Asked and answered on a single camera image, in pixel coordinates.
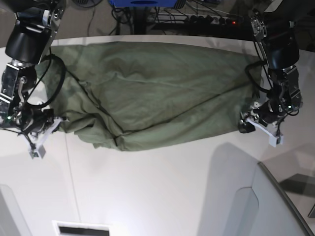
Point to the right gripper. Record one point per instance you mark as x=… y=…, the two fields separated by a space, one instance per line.
x=38 y=124

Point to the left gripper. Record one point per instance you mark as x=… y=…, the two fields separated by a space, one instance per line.
x=265 y=117

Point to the green t-shirt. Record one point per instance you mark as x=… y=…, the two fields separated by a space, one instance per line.
x=134 y=96

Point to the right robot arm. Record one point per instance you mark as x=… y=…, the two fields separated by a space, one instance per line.
x=37 y=23

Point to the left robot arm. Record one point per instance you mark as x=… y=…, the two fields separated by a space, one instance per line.
x=275 y=74

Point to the white label plate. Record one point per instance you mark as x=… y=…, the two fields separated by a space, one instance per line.
x=63 y=228

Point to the black power strip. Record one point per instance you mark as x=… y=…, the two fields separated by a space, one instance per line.
x=196 y=19

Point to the blue box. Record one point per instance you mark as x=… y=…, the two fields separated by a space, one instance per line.
x=143 y=3

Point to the black table leg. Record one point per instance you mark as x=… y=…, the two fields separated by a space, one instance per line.
x=139 y=16

